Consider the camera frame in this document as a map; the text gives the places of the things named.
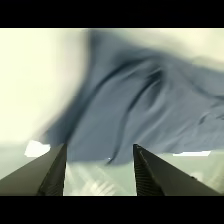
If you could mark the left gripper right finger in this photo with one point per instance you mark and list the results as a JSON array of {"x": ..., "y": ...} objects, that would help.
[{"x": 160, "y": 176}]

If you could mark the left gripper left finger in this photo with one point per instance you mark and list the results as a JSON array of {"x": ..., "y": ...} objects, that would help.
[{"x": 40, "y": 176}]

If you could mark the blue shirt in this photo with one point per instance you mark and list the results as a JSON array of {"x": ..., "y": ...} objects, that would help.
[{"x": 146, "y": 106}]

